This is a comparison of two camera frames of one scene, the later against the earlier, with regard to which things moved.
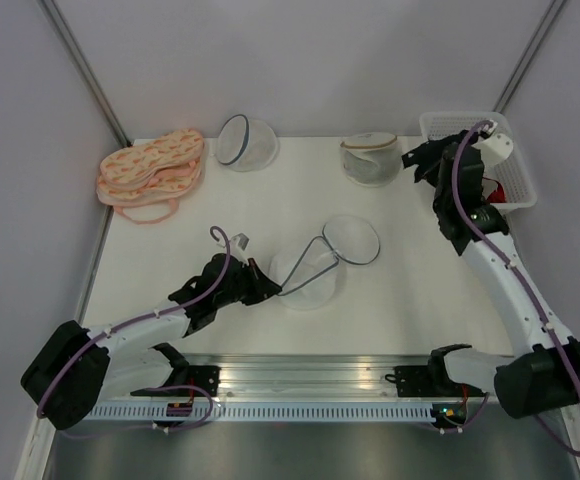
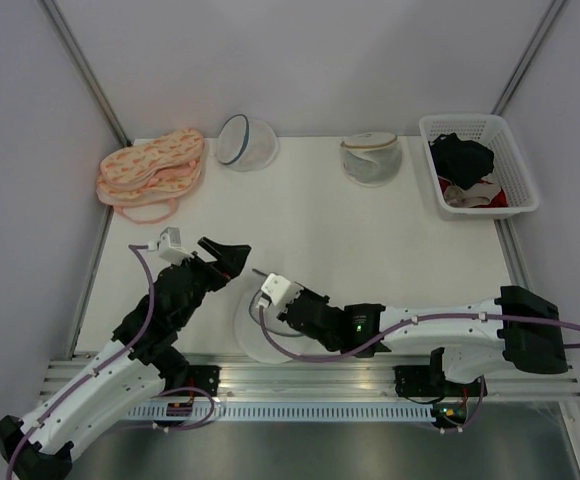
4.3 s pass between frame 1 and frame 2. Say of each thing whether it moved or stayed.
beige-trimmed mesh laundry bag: stayed
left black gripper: moved
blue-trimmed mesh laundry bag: moved
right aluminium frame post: stayed
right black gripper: moved
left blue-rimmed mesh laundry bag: stayed
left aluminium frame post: stayed
